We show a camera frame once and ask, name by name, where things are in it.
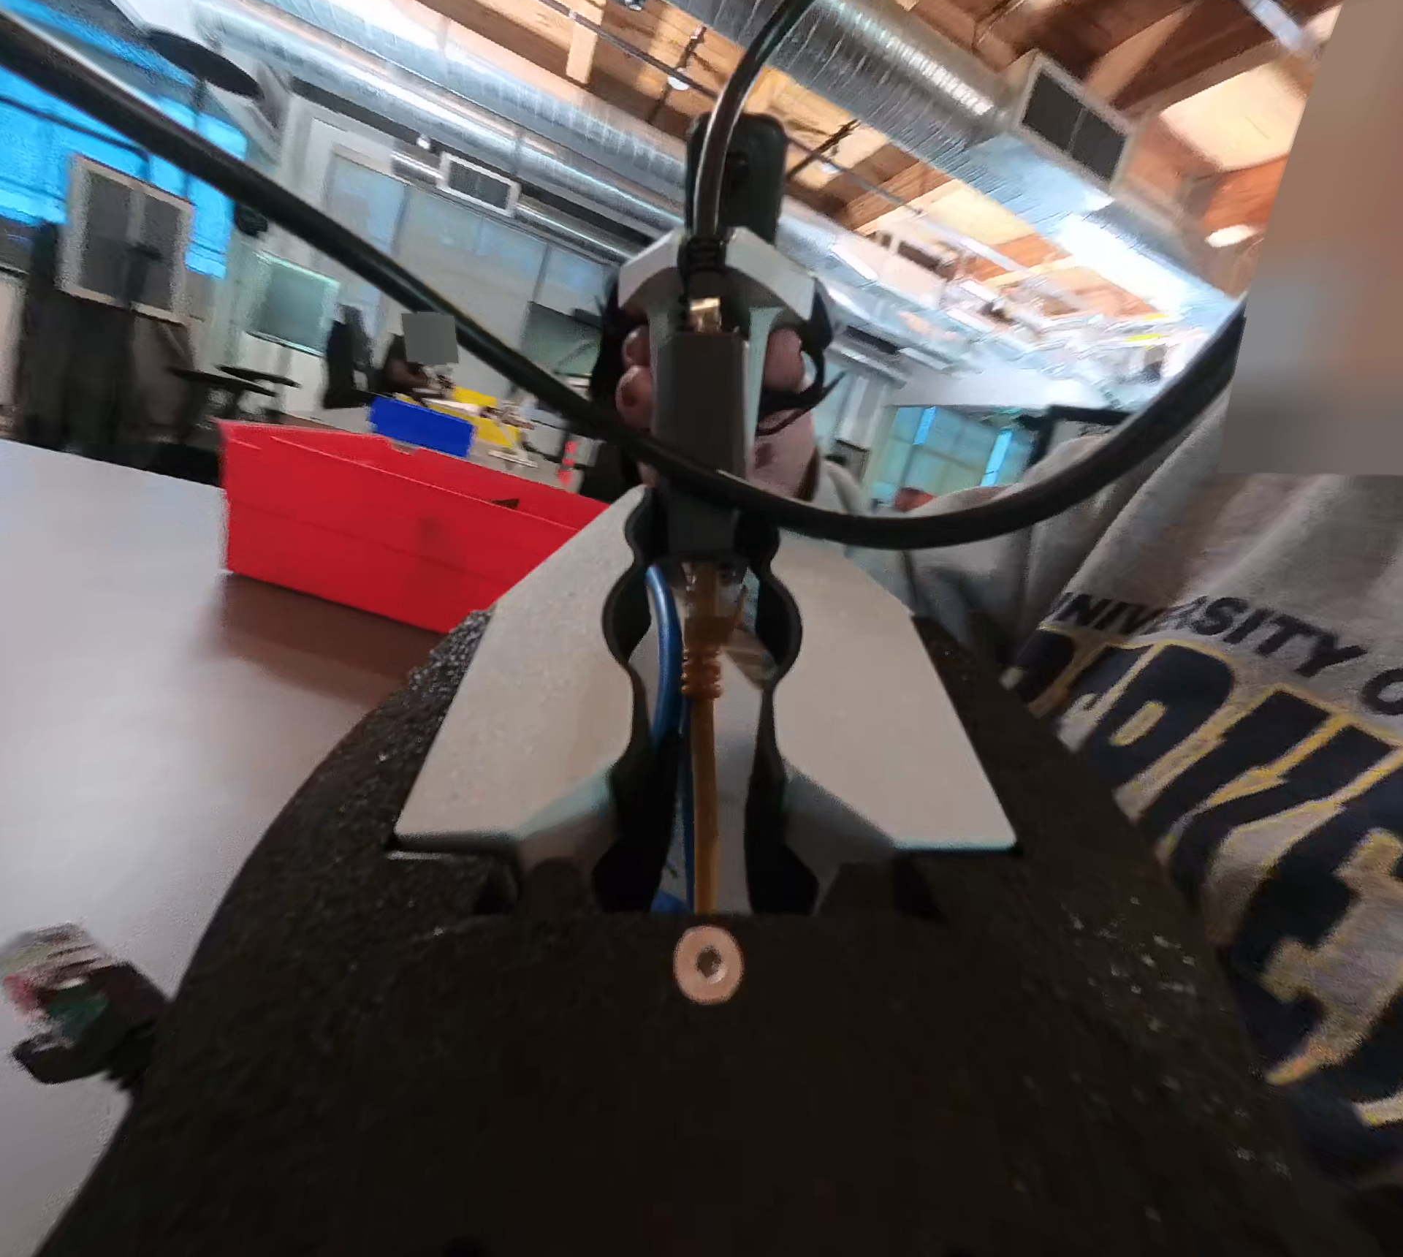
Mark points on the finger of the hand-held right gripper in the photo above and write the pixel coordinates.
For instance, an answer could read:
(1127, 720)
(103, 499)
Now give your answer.
(648, 279)
(776, 284)

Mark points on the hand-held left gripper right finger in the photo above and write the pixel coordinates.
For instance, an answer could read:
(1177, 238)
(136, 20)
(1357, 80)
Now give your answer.
(877, 720)

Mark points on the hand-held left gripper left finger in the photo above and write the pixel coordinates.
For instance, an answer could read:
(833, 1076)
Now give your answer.
(515, 720)

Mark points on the black ethernet adapter box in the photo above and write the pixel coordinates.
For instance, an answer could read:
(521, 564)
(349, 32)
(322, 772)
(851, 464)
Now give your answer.
(699, 382)

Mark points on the person's right forearm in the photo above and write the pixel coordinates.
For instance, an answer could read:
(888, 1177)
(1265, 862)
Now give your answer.
(989, 580)

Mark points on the person's right hand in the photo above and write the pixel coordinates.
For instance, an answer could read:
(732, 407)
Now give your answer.
(795, 452)

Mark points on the yellow plastic bin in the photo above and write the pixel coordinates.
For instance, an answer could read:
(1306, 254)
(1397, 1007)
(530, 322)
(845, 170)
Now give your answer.
(475, 407)

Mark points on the red plastic bin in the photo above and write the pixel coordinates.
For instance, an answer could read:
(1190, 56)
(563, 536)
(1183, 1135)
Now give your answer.
(358, 524)

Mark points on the blue plastic bin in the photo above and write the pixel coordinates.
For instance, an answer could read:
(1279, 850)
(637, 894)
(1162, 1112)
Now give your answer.
(426, 424)

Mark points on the grey printed sweatshirt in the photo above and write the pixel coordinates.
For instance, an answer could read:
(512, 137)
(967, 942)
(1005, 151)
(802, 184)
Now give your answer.
(1257, 564)

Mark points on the dark blurry object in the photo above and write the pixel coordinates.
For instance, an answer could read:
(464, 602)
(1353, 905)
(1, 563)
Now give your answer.
(77, 1015)

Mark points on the thin silver ventilation duct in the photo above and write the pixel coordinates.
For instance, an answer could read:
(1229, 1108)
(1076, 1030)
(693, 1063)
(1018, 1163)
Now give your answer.
(358, 75)

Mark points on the white framed wall panel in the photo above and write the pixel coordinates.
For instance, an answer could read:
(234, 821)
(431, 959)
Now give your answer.
(129, 238)

